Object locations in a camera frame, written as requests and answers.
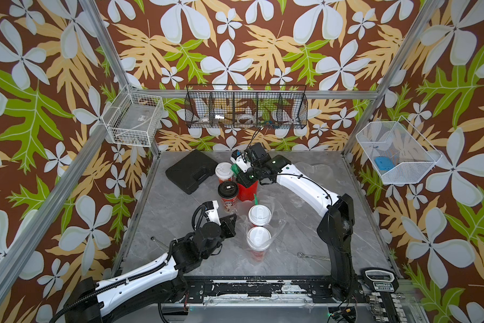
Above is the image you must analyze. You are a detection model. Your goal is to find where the black plastic tool case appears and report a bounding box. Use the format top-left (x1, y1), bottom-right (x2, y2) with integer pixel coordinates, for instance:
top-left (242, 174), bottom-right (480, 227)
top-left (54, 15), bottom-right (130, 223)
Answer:
top-left (165, 150), bottom-right (218, 195)

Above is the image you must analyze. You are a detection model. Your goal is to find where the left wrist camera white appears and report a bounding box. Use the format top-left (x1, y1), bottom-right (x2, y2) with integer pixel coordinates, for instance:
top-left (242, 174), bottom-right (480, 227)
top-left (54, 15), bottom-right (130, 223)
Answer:
top-left (204, 201), bottom-right (220, 225)

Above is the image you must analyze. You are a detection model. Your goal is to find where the red cup white lid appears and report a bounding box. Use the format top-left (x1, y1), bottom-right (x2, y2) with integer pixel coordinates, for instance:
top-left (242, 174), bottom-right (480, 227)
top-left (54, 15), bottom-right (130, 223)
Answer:
top-left (248, 205), bottom-right (272, 226)
top-left (246, 226), bottom-right (272, 262)
top-left (215, 162), bottom-right (235, 183)

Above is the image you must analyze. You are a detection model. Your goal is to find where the white mesh basket right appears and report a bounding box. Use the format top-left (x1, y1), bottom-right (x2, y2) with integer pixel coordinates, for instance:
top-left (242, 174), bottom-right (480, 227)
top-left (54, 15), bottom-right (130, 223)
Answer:
top-left (356, 117), bottom-right (443, 185)

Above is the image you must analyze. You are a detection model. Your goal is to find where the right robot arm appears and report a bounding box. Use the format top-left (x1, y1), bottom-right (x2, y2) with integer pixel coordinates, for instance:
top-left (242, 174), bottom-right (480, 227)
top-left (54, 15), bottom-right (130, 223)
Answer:
top-left (231, 143), bottom-right (357, 302)

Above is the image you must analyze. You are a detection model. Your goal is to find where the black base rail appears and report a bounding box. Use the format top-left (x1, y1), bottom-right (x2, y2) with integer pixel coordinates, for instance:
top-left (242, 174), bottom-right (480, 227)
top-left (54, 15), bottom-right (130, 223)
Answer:
top-left (168, 275), bottom-right (349, 305)

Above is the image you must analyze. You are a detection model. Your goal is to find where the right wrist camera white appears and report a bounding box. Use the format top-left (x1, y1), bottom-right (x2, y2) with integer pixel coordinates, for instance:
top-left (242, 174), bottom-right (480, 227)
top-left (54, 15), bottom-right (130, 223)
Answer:
top-left (230, 150), bottom-right (251, 173)

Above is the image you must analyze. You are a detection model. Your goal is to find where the white wire basket left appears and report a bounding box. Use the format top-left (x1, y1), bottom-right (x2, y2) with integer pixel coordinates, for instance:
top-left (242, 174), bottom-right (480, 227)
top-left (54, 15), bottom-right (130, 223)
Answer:
top-left (103, 86), bottom-right (165, 148)

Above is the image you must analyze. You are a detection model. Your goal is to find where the black label device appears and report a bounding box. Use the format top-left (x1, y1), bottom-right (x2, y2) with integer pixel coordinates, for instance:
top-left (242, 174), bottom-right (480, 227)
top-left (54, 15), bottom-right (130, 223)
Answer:
top-left (360, 267), bottom-right (399, 293)

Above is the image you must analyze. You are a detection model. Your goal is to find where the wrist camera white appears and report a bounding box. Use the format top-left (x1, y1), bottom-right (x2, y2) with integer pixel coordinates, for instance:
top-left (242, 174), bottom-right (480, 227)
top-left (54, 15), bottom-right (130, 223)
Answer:
top-left (230, 150), bottom-right (251, 173)
top-left (204, 201), bottom-right (220, 225)

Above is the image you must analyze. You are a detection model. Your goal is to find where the black wire basket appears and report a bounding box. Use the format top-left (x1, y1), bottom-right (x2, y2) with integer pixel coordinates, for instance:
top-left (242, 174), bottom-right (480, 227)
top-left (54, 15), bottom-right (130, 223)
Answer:
top-left (184, 84), bottom-right (309, 129)

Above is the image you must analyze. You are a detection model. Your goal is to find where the clear plastic carrier bag front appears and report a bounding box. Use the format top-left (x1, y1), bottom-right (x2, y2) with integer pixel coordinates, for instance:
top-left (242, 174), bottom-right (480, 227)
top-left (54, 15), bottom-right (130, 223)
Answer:
top-left (237, 196), bottom-right (287, 265)

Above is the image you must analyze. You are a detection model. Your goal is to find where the red plastic straw cup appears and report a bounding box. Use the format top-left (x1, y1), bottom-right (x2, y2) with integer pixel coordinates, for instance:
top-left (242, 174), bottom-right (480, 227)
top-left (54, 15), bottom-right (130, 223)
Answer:
top-left (237, 182), bottom-right (258, 202)

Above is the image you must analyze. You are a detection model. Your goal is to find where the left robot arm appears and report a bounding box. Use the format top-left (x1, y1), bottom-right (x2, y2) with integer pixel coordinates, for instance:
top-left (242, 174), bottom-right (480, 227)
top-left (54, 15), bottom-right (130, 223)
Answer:
top-left (50, 214), bottom-right (237, 322)

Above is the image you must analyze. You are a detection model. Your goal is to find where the metal wrench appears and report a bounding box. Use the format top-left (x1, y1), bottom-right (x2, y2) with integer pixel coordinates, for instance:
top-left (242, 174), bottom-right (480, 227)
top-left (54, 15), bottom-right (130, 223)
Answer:
top-left (297, 252), bottom-right (330, 261)

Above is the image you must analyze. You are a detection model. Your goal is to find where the red cup white lid front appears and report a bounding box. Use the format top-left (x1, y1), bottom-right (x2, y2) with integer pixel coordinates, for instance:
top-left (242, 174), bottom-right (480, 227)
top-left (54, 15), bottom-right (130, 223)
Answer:
top-left (246, 226), bottom-right (272, 262)

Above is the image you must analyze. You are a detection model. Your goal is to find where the blue object in basket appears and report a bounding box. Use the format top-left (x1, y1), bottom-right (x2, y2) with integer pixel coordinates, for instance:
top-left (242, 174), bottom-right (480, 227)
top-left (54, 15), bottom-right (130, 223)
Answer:
top-left (375, 156), bottom-right (395, 172)

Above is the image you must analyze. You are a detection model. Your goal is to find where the green wrapped straws bundle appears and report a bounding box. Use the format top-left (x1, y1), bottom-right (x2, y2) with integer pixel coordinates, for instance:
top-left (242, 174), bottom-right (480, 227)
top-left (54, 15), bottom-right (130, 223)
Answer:
top-left (231, 164), bottom-right (241, 176)

